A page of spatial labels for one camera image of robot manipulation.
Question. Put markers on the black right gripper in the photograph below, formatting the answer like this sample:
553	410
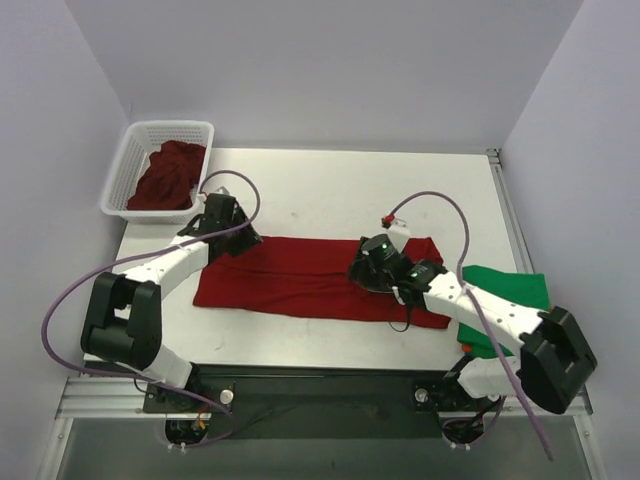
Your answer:
364	270

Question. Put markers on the white perforated plastic basket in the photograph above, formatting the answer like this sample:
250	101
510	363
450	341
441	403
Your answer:
132	159

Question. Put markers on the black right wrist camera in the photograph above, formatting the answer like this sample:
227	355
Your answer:
387	242

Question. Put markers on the green folded t-shirt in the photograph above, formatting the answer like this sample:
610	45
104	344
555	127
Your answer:
529	290

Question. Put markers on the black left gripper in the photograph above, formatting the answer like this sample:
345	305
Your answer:
242	239

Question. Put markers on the aluminium frame rail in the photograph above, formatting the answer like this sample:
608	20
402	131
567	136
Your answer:
583	419

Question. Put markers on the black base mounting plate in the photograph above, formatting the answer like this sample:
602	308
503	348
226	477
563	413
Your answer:
315	403

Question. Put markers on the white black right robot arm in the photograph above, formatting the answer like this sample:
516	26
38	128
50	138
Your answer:
554	357

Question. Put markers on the dark red crumpled shirt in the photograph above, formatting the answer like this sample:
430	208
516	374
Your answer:
167	183

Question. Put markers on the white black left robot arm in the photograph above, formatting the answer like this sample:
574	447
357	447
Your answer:
123	323

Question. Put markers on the red t-shirt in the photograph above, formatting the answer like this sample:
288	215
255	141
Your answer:
298	277

